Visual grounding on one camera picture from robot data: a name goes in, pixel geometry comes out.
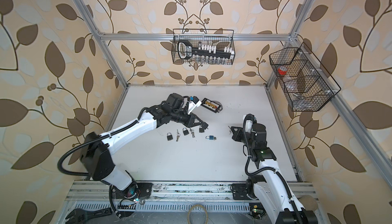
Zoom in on black padlock with key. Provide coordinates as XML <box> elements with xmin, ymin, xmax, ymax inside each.
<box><xmin>182</xmin><ymin>128</ymin><xmax>189</xmax><ymax>136</ymax></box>

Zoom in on blue padlock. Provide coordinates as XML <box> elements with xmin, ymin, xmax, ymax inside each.
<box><xmin>205</xmin><ymin>136</ymin><xmax>217</xmax><ymax>140</ymax></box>

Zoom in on silver keys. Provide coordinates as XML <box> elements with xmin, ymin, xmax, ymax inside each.
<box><xmin>176</xmin><ymin>130</ymin><xmax>181</xmax><ymax>142</ymax></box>
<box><xmin>189</xmin><ymin>128</ymin><xmax>195</xmax><ymax>138</ymax></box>

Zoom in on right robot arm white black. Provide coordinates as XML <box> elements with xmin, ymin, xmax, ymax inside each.
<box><xmin>230</xmin><ymin>114</ymin><xmax>318</xmax><ymax>224</ymax></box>

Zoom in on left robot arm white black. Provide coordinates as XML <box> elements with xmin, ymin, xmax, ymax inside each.
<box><xmin>57</xmin><ymin>93</ymin><xmax>208</xmax><ymax>199</ymax></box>

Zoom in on silver keys on table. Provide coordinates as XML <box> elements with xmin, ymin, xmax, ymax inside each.
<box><xmin>176</xmin><ymin>130</ymin><xmax>181</xmax><ymax>142</ymax></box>

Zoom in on black charging board yellow connectors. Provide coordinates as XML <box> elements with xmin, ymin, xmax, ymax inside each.
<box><xmin>201</xmin><ymin>98</ymin><xmax>223</xmax><ymax>113</ymax></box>

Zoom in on black padlock right open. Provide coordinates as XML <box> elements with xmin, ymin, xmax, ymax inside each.
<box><xmin>166</xmin><ymin>133</ymin><xmax>173</xmax><ymax>141</ymax></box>

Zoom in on black tool set in basket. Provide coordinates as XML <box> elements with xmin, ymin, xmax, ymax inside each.
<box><xmin>176</xmin><ymin>40</ymin><xmax>235</xmax><ymax>60</ymax></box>

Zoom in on red item in basket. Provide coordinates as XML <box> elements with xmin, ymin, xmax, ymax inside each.
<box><xmin>277</xmin><ymin>66</ymin><xmax>288</xmax><ymax>77</ymax></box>

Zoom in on beige foam roll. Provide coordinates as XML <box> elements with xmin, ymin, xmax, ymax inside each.
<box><xmin>299</xmin><ymin>195</ymin><xmax>318</xmax><ymax>211</ymax></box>

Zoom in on aluminium back crossbar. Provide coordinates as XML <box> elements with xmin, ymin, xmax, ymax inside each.
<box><xmin>98</xmin><ymin>33</ymin><xmax>293</xmax><ymax>41</ymax></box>

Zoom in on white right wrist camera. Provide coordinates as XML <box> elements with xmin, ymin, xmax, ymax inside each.
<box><xmin>243</xmin><ymin>114</ymin><xmax>257</xmax><ymax>133</ymax></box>

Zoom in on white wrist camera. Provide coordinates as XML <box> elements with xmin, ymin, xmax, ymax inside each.
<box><xmin>187</xmin><ymin>96</ymin><xmax>202</xmax><ymax>115</ymax></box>
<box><xmin>243</xmin><ymin>114</ymin><xmax>257</xmax><ymax>133</ymax></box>

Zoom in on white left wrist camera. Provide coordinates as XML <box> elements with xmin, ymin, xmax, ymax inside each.
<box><xmin>187</xmin><ymin>96</ymin><xmax>202</xmax><ymax>115</ymax></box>

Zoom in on back wire basket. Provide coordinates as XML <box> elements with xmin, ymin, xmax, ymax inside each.
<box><xmin>171</xmin><ymin>28</ymin><xmax>236</xmax><ymax>65</ymax></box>

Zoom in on wire basket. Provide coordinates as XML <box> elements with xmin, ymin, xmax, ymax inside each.
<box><xmin>171</xmin><ymin>28</ymin><xmax>236</xmax><ymax>65</ymax></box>
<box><xmin>269</xmin><ymin>43</ymin><xmax>341</xmax><ymax>112</ymax></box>

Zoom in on right wire basket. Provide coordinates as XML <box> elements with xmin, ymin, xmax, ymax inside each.
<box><xmin>269</xmin><ymin>43</ymin><xmax>341</xmax><ymax>112</ymax></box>

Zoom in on rope ring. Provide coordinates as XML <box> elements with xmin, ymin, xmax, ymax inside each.
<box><xmin>187</xmin><ymin>204</ymin><xmax>209</xmax><ymax>224</ymax></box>

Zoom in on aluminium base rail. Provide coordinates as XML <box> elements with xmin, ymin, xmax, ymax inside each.
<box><xmin>61</xmin><ymin>181</ymin><xmax>275</xmax><ymax>216</ymax></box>

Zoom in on aluminium frame post left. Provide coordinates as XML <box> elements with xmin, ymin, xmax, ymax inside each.
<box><xmin>72</xmin><ymin>0</ymin><xmax>128</xmax><ymax>89</ymax></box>

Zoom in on aluminium frame post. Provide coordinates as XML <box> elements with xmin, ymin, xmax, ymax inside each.
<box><xmin>264</xmin><ymin>0</ymin><xmax>327</xmax><ymax>89</ymax></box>
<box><xmin>72</xmin><ymin>0</ymin><xmax>128</xmax><ymax>89</ymax></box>

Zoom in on aluminium frame post right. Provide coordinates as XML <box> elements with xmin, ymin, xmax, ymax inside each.
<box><xmin>264</xmin><ymin>0</ymin><xmax>327</xmax><ymax>89</ymax></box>

